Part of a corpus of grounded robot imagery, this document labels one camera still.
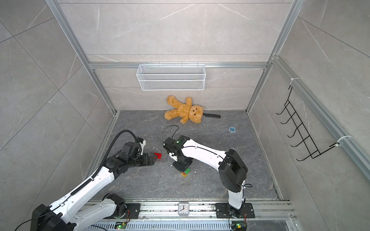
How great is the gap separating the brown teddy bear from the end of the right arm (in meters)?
0.44

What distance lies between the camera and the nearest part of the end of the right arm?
0.59 meters

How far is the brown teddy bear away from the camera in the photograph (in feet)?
3.67
